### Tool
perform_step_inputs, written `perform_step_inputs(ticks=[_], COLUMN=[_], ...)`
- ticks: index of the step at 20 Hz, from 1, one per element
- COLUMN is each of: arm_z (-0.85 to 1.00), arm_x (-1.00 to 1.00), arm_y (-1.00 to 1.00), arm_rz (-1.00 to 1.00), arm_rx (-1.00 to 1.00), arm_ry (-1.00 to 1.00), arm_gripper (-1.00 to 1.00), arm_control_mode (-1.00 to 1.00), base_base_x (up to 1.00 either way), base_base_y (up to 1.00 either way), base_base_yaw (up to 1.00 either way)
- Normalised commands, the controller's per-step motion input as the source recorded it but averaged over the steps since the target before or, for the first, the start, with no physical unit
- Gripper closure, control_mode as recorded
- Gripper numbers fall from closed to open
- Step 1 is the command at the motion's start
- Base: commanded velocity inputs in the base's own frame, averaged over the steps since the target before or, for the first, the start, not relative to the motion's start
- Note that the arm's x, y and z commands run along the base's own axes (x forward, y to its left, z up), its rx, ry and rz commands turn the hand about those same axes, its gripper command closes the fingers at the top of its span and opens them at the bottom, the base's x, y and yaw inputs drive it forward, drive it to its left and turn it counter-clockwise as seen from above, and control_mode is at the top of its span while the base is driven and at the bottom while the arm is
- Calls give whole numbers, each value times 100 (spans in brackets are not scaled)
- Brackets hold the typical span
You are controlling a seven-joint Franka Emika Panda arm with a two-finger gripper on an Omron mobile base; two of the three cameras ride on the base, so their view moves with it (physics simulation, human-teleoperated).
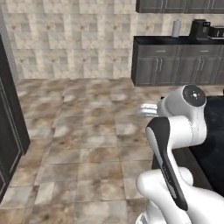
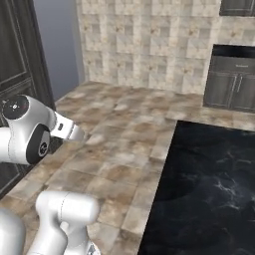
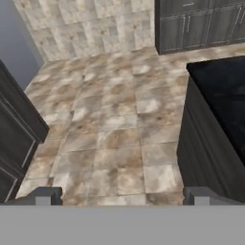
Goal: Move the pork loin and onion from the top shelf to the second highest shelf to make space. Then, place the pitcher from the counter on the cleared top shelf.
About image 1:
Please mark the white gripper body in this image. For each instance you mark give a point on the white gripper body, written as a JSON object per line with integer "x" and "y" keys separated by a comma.
{"x": 147, "y": 110}

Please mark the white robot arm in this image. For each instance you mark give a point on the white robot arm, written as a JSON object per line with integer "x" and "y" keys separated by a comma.
{"x": 186, "y": 125}

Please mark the dark grey base cupboards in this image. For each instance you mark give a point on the dark grey base cupboards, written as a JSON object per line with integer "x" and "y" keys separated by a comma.
{"x": 175, "y": 64}

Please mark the white paper towel roll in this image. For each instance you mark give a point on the white paper towel roll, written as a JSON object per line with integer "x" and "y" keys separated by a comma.
{"x": 176, "y": 28}

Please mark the black coffee machine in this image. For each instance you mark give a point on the black coffee machine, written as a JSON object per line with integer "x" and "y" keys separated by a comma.
{"x": 198, "y": 29}

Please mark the black and silver toaster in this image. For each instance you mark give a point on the black and silver toaster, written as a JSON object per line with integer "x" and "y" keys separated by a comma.
{"x": 216, "y": 32}

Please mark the tall dark cabinet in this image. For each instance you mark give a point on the tall dark cabinet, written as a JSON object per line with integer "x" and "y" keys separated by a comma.
{"x": 10, "y": 131}

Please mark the dark grey wall cupboards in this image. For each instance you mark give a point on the dark grey wall cupboards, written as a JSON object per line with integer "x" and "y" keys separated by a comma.
{"x": 178, "y": 5}

